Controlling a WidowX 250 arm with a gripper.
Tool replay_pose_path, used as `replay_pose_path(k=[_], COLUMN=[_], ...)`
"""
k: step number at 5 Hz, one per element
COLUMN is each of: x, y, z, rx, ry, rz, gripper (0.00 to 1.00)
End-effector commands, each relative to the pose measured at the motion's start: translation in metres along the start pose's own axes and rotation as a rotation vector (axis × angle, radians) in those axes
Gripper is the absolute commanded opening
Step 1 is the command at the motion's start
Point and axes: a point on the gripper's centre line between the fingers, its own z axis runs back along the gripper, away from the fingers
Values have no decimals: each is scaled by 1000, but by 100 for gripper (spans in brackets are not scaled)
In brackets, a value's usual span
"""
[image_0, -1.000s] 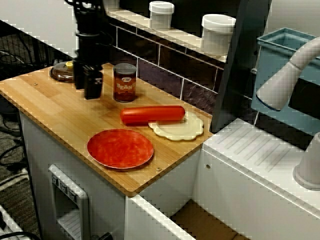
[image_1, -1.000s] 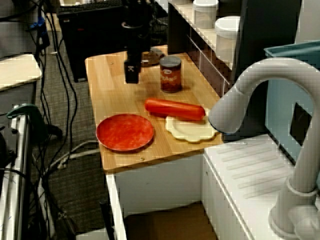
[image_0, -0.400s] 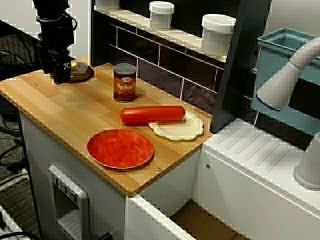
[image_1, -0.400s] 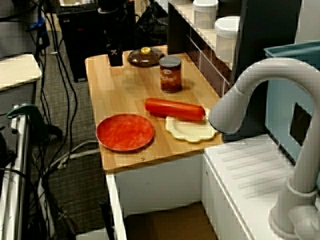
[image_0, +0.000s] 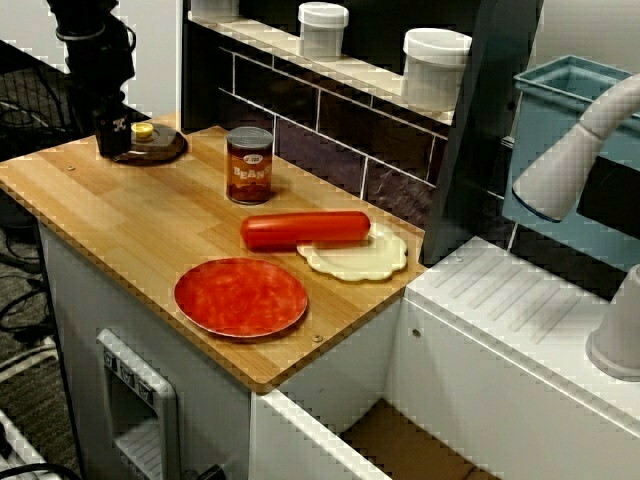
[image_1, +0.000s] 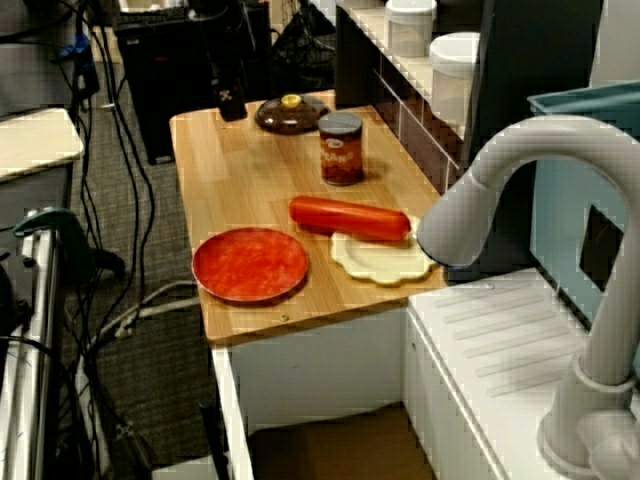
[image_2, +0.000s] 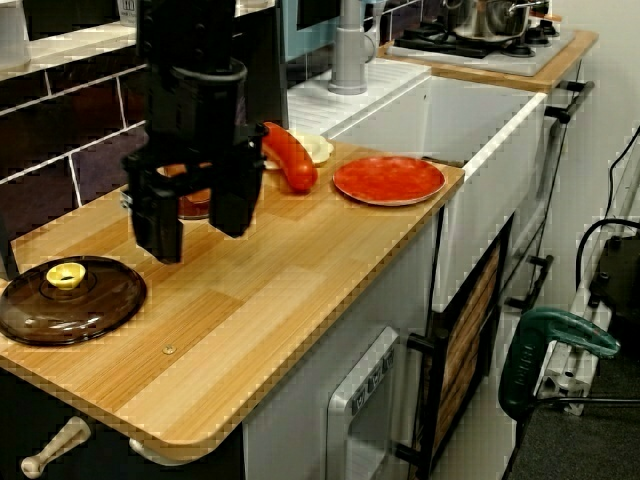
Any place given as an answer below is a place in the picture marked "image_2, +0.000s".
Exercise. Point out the white toy kitchen cabinet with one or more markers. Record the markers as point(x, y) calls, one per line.
point(290, 425)

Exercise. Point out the brass counter screw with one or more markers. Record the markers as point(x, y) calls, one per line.
point(169, 350)

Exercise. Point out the cream shelf ledge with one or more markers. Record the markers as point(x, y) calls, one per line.
point(75, 50)

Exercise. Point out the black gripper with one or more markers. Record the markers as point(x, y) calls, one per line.
point(195, 120)

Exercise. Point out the small orange toy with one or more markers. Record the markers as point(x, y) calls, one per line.
point(547, 17)

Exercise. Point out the steel cooking pot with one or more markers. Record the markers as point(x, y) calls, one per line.
point(490, 17)

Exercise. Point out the grey toy faucet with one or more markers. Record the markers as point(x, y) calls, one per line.
point(347, 60)

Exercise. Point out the red toy sausage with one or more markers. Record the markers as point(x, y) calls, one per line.
point(295, 160)

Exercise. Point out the dark grey shelf post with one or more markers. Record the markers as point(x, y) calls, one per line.
point(267, 65)
point(7, 250)

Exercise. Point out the red round plate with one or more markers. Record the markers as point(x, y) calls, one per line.
point(390, 180)

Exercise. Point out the white toy oven panel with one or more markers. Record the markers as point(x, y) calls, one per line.
point(340, 425)

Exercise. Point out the white toy sink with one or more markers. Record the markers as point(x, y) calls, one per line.
point(500, 130)

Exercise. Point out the grey toy hob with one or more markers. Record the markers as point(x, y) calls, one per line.
point(530, 60)

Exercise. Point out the small white lidded jar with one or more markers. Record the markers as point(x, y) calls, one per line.
point(127, 12)

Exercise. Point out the aluminium extrusion rail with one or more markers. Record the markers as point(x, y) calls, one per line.
point(560, 380)

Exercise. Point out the wood door black frame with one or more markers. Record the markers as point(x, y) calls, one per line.
point(465, 350)

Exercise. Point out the black electronics box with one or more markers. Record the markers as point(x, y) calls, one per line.
point(617, 275)

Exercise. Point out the brown glass lid yellow knob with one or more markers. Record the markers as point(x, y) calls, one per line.
point(100, 305)

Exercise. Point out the white plastic container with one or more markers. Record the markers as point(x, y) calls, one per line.
point(12, 30)

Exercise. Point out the brown beans can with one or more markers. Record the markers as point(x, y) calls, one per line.
point(195, 207)

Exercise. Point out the cream scalloped plate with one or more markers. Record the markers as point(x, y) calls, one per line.
point(322, 150)

